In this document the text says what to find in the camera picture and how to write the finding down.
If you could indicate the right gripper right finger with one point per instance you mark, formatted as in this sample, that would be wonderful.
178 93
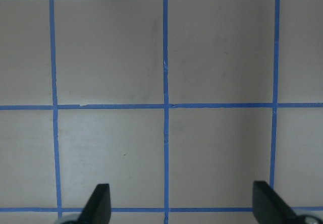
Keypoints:
268 207

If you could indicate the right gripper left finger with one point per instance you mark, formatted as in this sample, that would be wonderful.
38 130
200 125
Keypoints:
98 208

